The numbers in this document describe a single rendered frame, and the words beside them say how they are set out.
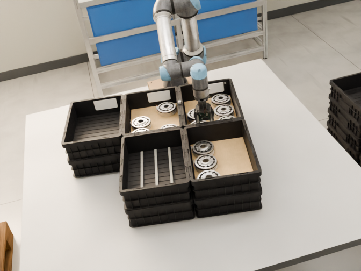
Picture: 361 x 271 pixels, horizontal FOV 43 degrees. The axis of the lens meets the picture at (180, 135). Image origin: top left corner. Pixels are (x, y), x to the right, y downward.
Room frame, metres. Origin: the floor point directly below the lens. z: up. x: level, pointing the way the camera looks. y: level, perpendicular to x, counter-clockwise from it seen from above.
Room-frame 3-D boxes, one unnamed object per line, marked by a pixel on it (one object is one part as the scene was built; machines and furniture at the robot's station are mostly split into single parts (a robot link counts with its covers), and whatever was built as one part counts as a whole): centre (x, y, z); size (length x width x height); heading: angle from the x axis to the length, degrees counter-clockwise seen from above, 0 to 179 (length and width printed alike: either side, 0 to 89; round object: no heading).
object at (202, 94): (1.88, -0.13, 1.07); 0.08 x 0.08 x 0.05
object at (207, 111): (1.88, -0.13, 0.99); 0.09 x 0.08 x 0.12; 173
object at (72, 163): (2.03, 0.43, 0.76); 0.40 x 0.30 x 0.12; 179
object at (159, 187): (1.62, 0.14, 0.92); 0.40 x 0.30 x 0.02; 179
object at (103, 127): (2.03, 0.43, 0.87); 0.40 x 0.30 x 0.11; 179
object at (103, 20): (3.90, 0.26, 0.60); 0.72 x 0.03 x 0.56; 99
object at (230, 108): (2.01, -0.25, 0.86); 0.10 x 0.10 x 0.01
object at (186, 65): (1.99, -0.11, 1.15); 0.11 x 0.11 x 0.08; 89
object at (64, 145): (2.03, 0.43, 0.92); 0.40 x 0.30 x 0.02; 179
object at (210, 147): (1.73, -0.10, 0.86); 0.10 x 0.10 x 0.01
